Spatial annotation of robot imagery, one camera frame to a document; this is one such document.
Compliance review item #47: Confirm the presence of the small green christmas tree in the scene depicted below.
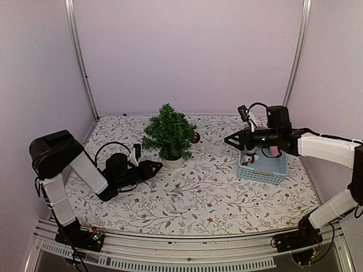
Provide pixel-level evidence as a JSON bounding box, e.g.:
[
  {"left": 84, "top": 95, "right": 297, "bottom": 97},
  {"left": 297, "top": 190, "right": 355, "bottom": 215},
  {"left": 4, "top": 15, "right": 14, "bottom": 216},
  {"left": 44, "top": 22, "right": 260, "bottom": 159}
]
[{"left": 142, "top": 103, "right": 197, "bottom": 161}]

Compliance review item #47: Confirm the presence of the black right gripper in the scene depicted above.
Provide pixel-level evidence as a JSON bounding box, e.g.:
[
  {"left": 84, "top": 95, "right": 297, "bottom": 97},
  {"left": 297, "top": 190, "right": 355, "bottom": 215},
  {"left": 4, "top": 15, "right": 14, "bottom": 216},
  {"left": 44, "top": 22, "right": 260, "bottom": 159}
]
[{"left": 225, "top": 127, "right": 280, "bottom": 151}]

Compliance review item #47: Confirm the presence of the light blue perforated basket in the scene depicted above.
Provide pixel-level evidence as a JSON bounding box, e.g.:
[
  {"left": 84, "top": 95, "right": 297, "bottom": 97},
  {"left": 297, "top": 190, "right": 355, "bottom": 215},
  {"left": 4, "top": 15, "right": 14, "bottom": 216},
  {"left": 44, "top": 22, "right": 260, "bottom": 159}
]
[{"left": 237, "top": 148, "right": 288, "bottom": 185}]

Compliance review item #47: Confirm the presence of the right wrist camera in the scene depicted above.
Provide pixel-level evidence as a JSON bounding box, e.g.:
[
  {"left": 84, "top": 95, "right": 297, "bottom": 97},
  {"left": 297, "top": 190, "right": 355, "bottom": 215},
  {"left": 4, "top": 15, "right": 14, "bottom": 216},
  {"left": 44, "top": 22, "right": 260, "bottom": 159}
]
[{"left": 237, "top": 105, "right": 258, "bottom": 132}]

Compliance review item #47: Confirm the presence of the aluminium corner post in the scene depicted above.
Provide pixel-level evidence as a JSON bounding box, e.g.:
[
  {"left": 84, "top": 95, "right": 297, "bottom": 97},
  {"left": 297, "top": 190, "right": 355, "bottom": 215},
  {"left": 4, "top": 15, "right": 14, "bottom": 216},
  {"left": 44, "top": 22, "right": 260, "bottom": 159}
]
[
  {"left": 64, "top": 0, "right": 99, "bottom": 121},
  {"left": 282, "top": 0, "right": 312, "bottom": 107}
]

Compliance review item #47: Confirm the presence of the dark red bauble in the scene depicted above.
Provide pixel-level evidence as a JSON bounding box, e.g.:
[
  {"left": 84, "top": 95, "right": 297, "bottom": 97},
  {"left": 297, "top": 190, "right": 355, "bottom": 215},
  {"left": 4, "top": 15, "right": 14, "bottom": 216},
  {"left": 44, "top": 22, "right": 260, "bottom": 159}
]
[{"left": 192, "top": 132, "right": 200, "bottom": 143}]

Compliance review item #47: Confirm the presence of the aluminium front rail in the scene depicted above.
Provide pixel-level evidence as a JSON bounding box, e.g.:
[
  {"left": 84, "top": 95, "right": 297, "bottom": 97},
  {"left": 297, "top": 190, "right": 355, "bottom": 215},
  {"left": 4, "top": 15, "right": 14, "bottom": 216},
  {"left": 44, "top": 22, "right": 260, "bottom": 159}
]
[{"left": 24, "top": 219, "right": 358, "bottom": 271}]

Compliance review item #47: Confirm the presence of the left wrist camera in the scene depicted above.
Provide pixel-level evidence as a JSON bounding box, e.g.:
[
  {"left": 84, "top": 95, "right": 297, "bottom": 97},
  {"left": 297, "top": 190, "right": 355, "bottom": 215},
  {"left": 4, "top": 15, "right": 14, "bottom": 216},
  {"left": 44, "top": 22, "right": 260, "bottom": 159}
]
[{"left": 129, "top": 143, "right": 141, "bottom": 167}]

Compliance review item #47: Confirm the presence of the aluminium corner post left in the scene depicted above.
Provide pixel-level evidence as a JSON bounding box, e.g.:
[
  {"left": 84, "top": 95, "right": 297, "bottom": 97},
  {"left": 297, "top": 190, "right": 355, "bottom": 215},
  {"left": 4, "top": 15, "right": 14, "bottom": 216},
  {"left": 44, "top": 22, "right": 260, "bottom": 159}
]
[{"left": 64, "top": 0, "right": 99, "bottom": 121}]

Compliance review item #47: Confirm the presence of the white ribbed plant pot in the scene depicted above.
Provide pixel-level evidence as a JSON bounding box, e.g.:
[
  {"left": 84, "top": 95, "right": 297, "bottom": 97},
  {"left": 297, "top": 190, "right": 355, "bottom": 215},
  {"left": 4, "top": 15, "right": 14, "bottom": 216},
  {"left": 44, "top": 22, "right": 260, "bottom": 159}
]
[{"left": 163, "top": 158, "right": 184, "bottom": 170}]

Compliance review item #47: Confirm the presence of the pink pompom ornament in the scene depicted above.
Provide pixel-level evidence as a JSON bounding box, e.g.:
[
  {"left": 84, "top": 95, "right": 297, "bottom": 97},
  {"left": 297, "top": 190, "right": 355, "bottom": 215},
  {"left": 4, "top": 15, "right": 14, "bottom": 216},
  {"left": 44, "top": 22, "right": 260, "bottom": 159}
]
[{"left": 269, "top": 146, "right": 281, "bottom": 158}]

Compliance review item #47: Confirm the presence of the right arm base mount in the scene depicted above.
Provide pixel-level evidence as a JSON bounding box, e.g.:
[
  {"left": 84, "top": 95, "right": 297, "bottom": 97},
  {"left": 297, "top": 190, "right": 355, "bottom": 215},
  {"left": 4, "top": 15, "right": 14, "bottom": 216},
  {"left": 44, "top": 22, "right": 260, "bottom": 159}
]
[{"left": 271, "top": 217, "right": 323, "bottom": 253}]

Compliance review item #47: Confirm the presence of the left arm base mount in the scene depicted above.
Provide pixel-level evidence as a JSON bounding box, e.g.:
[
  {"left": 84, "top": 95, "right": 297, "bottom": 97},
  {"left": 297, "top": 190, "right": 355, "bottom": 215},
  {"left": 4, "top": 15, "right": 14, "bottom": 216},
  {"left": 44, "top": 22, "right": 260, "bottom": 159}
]
[{"left": 55, "top": 220, "right": 104, "bottom": 252}]

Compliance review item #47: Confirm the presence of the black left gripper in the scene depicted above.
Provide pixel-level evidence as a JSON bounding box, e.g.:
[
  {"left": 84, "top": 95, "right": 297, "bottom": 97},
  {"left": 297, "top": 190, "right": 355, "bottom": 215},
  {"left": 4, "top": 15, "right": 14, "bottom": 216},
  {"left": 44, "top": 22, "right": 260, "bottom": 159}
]
[{"left": 116, "top": 160, "right": 163, "bottom": 190}]

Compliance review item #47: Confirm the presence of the white cotton boll ornament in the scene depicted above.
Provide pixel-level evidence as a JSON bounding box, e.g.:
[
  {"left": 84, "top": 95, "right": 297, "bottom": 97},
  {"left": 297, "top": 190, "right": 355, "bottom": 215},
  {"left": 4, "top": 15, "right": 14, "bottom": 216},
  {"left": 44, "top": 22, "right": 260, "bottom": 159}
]
[{"left": 241, "top": 152, "right": 260, "bottom": 166}]

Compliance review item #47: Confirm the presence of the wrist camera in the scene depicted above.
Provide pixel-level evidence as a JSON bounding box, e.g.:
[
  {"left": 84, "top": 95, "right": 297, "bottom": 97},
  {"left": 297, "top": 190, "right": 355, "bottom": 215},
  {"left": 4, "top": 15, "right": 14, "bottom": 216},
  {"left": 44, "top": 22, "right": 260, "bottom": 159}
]
[
  {"left": 129, "top": 143, "right": 141, "bottom": 167},
  {"left": 237, "top": 105, "right": 258, "bottom": 132}
]

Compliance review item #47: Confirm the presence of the aluminium corner post right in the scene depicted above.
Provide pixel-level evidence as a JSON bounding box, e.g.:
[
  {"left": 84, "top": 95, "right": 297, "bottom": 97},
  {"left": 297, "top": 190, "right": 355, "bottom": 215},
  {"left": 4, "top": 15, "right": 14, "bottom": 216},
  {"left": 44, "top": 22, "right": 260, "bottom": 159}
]
[{"left": 282, "top": 0, "right": 312, "bottom": 107}]

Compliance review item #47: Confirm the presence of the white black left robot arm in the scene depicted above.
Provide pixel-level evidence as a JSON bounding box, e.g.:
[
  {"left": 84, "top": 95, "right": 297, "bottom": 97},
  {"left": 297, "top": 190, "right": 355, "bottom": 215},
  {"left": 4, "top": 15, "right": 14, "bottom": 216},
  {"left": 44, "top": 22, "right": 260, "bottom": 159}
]
[{"left": 29, "top": 130, "right": 163, "bottom": 246}]

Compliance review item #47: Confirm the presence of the black left camera cable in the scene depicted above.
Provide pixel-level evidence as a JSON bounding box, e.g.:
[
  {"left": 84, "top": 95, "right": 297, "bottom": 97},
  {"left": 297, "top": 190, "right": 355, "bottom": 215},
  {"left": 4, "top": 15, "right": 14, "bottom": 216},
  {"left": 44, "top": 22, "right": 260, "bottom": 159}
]
[{"left": 94, "top": 141, "right": 134, "bottom": 173}]

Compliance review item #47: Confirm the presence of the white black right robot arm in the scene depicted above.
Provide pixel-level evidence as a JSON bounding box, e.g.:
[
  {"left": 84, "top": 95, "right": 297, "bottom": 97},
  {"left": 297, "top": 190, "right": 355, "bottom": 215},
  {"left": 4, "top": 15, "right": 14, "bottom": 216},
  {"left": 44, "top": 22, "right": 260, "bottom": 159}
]
[{"left": 224, "top": 105, "right": 362, "bottom": 247}]

